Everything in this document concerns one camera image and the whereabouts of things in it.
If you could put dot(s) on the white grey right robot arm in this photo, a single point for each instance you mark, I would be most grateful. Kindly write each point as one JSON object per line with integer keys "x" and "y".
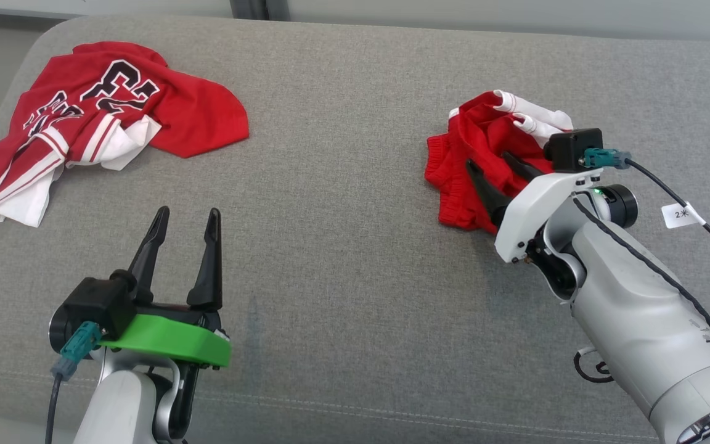
{"x": 644, "y": 327}

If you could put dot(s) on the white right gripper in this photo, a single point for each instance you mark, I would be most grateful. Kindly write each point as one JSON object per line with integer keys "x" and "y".
{"x": 534, "y": 203}

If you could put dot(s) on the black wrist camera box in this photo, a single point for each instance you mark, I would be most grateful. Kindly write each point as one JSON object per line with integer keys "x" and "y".
{"x": 96, "y": 305}
{"x": 571, "y": 148}

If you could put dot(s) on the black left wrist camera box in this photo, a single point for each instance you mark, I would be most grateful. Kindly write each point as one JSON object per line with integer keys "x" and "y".
{"x": 96, "y": 305}

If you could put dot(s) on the grey fabric sofa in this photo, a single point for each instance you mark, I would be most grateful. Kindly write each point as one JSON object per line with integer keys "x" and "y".
{"x": 355, "y": 246}

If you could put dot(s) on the red shorts with white trim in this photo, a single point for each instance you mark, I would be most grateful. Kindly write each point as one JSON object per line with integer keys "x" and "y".
{"x": 478, "y": 142}

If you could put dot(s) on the red Bulls 23 jersey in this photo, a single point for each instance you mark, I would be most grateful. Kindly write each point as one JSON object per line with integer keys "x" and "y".
{"x": 201, "y": 123}

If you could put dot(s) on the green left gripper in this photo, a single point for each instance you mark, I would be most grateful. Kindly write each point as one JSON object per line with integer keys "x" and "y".
{"x": 170, "y": 339}

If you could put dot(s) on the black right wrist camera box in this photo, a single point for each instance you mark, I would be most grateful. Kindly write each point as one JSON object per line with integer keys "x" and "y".
{"x": 571, "y": 148}

